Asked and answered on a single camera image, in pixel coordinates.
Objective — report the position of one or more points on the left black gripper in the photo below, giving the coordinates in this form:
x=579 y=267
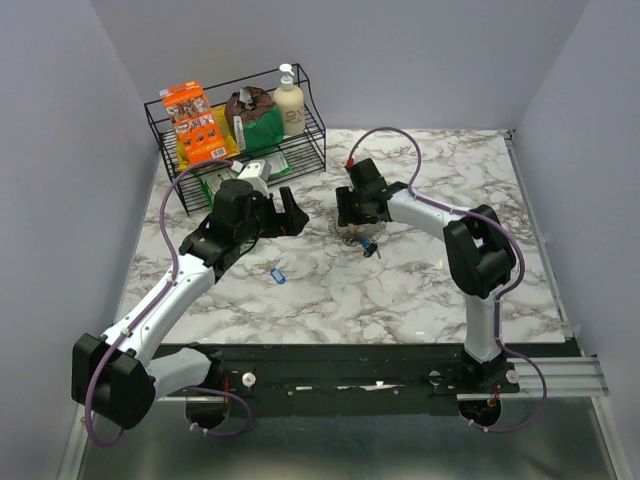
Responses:
x=290 y=223

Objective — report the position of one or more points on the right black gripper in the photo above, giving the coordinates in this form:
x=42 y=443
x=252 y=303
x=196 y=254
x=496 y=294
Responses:
x=343 y=197

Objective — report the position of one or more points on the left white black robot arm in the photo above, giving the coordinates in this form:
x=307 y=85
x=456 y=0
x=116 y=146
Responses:
x=117 y=374

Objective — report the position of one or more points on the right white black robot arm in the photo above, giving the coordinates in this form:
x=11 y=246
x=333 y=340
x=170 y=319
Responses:
x=479 y=256

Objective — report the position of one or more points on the blue key tag on table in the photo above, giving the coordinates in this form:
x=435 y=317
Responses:
x=278 y=276

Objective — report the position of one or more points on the green white snack pouch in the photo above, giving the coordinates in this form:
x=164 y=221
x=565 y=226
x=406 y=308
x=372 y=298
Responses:
x=211 y=182

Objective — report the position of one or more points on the brown and green bag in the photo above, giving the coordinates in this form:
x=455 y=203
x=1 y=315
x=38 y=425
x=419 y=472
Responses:
x=254 y=121

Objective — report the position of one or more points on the cream pump lotion bottle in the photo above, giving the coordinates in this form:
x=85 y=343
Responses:
x=289 y=99

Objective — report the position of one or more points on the yellow packet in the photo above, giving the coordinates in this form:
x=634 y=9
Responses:
x=225 y=135

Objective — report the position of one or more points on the orange product box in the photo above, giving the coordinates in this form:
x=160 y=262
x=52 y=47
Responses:
x=198 y=135

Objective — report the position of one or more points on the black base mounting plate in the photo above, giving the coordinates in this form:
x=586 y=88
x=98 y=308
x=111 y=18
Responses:
x=364 y=380

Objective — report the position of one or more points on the black wire shelf rack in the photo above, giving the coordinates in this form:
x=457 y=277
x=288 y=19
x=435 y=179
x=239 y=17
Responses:
x=305 y=153

